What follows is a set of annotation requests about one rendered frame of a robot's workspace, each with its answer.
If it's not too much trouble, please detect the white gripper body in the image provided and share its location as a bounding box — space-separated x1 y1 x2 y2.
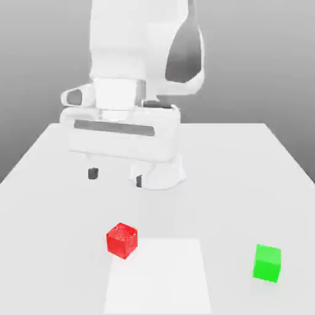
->
59 105 182 164

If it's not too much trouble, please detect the small red cube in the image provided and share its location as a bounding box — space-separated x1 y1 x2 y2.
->
106 222 138 260

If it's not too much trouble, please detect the small green cube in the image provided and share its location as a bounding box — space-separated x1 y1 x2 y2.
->
252 244 282 283

